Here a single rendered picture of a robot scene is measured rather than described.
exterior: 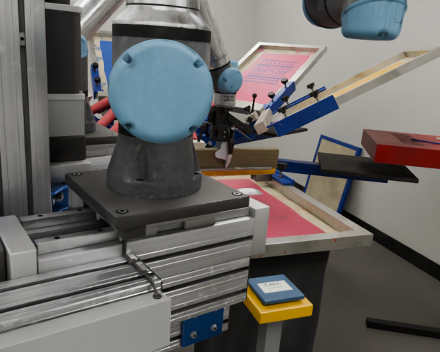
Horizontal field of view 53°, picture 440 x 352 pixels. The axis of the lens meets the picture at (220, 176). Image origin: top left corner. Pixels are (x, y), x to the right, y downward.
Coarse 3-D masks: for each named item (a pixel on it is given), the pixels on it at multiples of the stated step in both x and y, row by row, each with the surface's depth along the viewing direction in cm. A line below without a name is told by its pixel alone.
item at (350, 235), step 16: (208, 176) 189; (288, 192) 168; (320, 208) 149; (336, 224) 140; (352, 224) 136; (272, 240) 120; (288, 240) 121; (304, 240) 122; (320, 240) 123; (336, 240) 125; (352, 240) 128; (368, 240) 130; (256, 256) 117
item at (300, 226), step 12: (228, 180) 185; (240, 180) 187; (264, 192) 173; (276, 204) 160; (288, 216) 149; (300, 216) 150; (276, 228) 138; (288, 228) 138; (300, 228) 139; (312, 228) 140
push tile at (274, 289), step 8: (256, 280) 102; (264, 280) 103; (272, 280) 103; (280, 280) 103; (288, 280) 104; (256, 288) 99; (264, 288) 99; (272, 288) 99; (280, 288) 99; (288, 288) 100; (296, 288) 100; (264, 296) 96; (272, 296) 96; (280, 296) 96; (288, 296) 97; (296, 296) 97; (304, 296) 98; (264, 304) 94
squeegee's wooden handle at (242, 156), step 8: (200, 152) 152; (208, 152) 153; (240, 152) 158; (248, 152) 159; (256, 152) 160; (264, 152) 161; (272, 152) 162; (200, 160) 153; (208, 160) 154; (216, 160) 155; (224, 160) 156; (232, 160) 157; (240, 160) 158; (248, 160) 159; (256, 160) 161; (264, 160) 162; (272, 160) 163
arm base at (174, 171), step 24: (120, 144) 66; (144, 144) 64; (168, 144) 65; (192, 144) 69; (120, 168) 66; (144, 168) 65; (168, 168) 65; (192, 168) 68; (120, 192) 66; (144, 192) 64; (168, 192) 65; (192, 192) 68
